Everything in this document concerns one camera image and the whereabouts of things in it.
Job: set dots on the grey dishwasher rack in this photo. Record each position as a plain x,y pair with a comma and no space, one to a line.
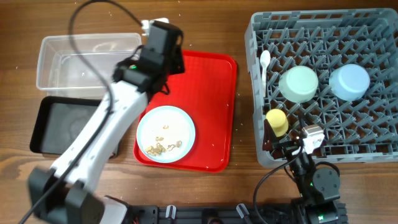
361,131

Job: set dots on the yellow plastic cup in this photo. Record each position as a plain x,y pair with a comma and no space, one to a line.
278,121

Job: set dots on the white plastic spoon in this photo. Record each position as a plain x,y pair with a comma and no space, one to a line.
264,60

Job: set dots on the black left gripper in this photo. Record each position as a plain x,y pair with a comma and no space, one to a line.
180,68

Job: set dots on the red plastic tray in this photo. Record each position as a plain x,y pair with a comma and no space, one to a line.
206,92

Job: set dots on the light blue plate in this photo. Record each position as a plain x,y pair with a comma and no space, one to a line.
174,117

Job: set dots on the light blue bowl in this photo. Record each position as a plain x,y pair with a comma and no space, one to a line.
349,82

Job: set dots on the peanut scraps on plate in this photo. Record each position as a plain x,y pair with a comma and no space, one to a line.
162,140

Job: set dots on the mint green bowl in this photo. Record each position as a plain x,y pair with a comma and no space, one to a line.
298,84

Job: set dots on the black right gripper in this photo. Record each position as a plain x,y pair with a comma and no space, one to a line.
286,147

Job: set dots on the black bin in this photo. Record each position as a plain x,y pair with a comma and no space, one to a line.
59,121

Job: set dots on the clear plastic bin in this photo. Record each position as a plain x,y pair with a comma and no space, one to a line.
60,72

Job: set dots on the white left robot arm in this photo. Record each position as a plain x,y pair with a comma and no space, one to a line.
65,193

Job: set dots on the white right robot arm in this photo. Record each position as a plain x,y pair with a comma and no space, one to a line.
318,183

